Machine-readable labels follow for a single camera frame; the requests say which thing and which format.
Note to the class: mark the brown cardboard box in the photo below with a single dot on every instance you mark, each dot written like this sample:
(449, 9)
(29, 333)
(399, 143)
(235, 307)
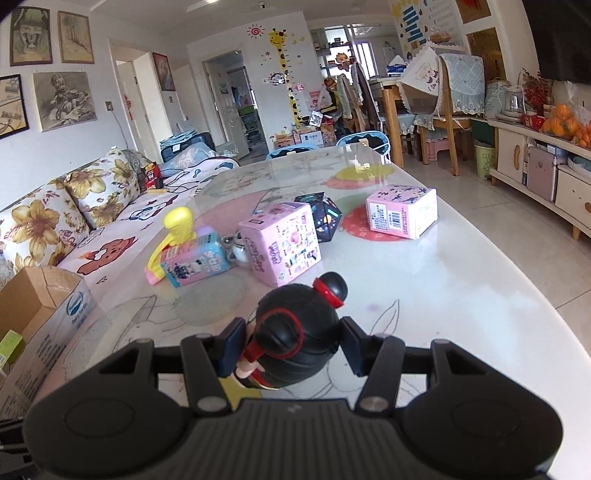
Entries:
(46, 306)

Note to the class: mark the red black doll figurine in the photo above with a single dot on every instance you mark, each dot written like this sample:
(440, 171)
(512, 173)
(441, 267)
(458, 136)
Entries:
(296, 332)

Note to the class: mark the red snack packet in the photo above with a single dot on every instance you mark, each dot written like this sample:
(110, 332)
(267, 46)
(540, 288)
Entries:
(152, 176)

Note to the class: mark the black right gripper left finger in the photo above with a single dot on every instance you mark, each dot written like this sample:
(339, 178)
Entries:
(206, 359)

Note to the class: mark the giraffe height wall sticker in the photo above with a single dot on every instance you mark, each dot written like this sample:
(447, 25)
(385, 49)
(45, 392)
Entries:
(278, 38)

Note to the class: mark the pink blue milk carton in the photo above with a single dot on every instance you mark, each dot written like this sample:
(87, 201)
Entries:
(194, 260)

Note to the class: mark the yellow pink clip toy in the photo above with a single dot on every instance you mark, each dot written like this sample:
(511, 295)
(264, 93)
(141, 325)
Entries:
(179, 225)

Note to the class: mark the floral cushion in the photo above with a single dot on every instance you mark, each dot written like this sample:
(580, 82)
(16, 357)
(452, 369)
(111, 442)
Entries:
(42, 228)
(103, 188)

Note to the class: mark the pink tall toy box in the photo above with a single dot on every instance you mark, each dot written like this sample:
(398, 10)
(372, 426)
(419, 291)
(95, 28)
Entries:
(281, 242)

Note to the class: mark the pink white small box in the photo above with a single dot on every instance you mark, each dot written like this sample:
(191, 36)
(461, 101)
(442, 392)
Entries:
(403, 211)

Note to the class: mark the floral cushion far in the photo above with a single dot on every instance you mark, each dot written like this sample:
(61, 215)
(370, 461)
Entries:
(103, 188)

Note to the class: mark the floral cushion near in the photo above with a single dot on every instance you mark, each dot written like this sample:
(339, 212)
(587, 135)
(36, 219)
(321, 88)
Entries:
(42, 228)

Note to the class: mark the white low cabinet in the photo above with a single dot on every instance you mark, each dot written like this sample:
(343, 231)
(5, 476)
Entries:
(551, 171)

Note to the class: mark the grey portrait picture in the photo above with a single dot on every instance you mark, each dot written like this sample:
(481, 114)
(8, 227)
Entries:
(63, 99)

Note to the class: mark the dark polyhedron puzzle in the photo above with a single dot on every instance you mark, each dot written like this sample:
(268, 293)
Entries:
(325, 212)

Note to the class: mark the blue plastic stool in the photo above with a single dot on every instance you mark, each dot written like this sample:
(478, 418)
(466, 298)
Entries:
(374, 139)

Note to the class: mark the silver panda figurine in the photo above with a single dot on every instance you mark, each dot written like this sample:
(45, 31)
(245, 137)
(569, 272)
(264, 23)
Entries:
(235, 250)

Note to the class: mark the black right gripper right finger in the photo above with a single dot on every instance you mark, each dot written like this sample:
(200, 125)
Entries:
(377, 359)

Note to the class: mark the green waste bin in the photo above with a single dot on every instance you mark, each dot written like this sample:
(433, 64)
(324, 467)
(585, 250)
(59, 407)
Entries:
(485, 157)

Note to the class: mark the wooden chair with cover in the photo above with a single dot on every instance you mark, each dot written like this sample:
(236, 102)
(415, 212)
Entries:
(443, 86)

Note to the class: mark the green medicine box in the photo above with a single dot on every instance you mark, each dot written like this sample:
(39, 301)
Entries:
(11, 347)

